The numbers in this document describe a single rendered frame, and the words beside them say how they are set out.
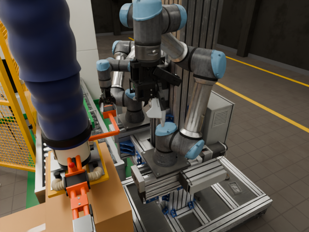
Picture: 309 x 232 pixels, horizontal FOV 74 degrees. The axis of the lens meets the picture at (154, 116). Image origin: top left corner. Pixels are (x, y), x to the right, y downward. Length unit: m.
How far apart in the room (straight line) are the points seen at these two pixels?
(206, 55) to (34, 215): 1.54
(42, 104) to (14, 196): 1.95
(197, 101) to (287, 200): 1.95
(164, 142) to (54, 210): 0.65
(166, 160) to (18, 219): 1.14
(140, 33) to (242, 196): 1.95
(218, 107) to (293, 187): 1.71
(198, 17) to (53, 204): 1.21
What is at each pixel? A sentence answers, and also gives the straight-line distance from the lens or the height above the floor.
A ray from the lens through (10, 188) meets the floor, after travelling 2.92.
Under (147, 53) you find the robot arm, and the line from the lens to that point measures 0.58.
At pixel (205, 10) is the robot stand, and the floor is 1.80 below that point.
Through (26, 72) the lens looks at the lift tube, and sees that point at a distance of 0.91.
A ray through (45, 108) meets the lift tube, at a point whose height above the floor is 1.48.
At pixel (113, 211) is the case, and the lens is 1.16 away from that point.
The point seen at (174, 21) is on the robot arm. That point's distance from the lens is 0.64.
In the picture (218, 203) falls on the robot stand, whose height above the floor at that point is 0.21.
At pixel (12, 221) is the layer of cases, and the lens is 1.85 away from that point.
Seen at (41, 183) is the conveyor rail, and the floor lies 0.59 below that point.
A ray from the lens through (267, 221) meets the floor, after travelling 2.47.
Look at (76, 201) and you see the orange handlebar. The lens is 0.91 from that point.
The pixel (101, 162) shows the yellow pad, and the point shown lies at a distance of 1.21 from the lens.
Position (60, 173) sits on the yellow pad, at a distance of 1.22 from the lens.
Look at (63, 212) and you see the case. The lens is 1.22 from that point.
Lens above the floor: 1.89
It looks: 31 degrees down
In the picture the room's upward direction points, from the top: straight up
